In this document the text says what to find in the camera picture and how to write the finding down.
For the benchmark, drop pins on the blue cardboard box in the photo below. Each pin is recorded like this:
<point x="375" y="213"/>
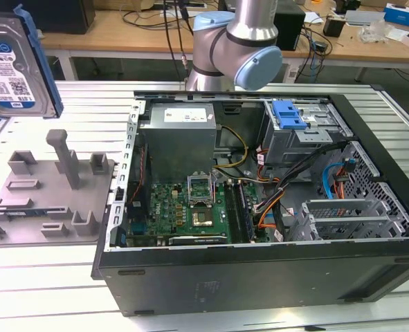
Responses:
<point x="405" y="15"/>

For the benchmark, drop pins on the grey flat box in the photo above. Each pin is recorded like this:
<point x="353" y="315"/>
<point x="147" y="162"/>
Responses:
<point x="363" y="17"/>

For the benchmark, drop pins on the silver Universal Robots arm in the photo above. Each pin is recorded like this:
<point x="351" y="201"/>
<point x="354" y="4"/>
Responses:
<point x="249" y="24"/>

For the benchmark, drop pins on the wooden desk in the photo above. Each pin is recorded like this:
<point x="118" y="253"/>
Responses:
<point x="121" y="38"/>

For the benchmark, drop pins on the hard disk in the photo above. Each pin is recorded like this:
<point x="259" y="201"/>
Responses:
<point x="7" y="69"/>

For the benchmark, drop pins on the small black box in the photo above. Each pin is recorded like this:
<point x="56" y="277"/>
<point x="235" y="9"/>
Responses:
<point x="334" y="27"/>

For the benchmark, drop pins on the clear plastic bag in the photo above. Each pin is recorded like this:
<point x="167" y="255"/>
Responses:
<point x="377" y="32"/>

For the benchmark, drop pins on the blue RAM stick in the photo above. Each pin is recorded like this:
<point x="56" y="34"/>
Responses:
<point x="17" y="213"/>

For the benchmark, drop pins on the black graphics card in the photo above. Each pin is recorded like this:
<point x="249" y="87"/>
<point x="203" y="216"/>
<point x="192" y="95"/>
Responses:
<point x="197" y="240"/>

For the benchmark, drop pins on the RAM stick in slot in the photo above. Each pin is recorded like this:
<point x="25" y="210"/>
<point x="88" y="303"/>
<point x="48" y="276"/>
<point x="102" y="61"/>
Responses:
<point x="245" y="214"/>

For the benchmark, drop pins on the grey plastic parts rack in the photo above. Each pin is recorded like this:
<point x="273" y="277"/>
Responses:
<point x="52" y="193"/>

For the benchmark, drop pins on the blue plastic drive latch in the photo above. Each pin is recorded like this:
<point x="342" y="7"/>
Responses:
<point x="285" y="115"/>

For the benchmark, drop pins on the silver power supply unit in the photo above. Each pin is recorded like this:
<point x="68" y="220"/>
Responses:
<point x="180" y="145"/>

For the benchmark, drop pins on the green motherboard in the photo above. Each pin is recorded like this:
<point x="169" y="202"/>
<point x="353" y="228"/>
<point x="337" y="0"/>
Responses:
<point x="166" y="204"/>

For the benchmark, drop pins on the black upright box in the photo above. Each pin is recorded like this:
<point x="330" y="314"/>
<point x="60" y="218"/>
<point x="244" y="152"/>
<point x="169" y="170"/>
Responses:
<point x="290" y="31"/>

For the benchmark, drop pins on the CPU socket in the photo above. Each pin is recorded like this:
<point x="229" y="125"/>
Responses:
<point x="202" y="218"/>

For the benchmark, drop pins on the silver optical drive cage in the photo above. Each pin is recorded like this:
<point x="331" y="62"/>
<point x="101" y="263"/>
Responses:
<point x="294" y="145"/>

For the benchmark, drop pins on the large black box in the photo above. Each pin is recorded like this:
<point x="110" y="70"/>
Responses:
<point x="69" y="17"/>

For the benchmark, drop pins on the silver disk bay cage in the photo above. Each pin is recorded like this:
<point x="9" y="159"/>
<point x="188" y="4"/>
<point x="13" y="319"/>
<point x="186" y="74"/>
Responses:
<point x="342" y="207"/>

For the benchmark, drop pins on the black open PC case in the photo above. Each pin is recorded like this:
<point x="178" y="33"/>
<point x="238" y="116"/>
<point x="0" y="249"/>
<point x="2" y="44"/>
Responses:
<point x="259" y="283"/>

